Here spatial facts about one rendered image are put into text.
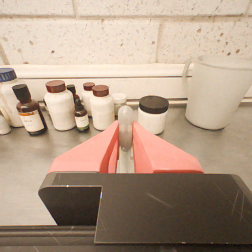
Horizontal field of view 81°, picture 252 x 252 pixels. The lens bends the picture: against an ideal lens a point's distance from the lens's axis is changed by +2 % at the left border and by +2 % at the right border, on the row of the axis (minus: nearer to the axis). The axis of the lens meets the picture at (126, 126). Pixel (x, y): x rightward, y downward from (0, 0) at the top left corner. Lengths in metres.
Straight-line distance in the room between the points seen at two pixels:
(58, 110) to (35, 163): 0.12
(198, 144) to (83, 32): 0.40
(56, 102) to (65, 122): 0.05
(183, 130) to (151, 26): 0.29
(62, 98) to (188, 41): 0.38
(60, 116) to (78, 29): 0.24
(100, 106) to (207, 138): 0.25
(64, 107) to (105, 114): 0.09
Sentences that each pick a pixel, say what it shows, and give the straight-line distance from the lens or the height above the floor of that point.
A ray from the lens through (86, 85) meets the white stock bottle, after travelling 0.40.
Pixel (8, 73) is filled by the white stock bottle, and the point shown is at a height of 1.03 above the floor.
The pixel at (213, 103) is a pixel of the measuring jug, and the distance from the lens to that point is 0.38.
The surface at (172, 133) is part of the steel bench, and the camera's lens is 0.37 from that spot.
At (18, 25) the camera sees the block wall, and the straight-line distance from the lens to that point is 0.53.
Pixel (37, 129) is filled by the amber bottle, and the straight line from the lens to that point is 0.40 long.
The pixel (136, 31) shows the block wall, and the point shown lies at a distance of 0.47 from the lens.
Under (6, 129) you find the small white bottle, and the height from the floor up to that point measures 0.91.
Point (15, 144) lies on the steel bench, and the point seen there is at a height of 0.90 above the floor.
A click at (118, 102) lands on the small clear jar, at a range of 0.39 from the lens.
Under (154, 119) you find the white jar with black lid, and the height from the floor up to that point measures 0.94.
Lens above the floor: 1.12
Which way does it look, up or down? 35 degrees down
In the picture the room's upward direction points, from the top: straight up
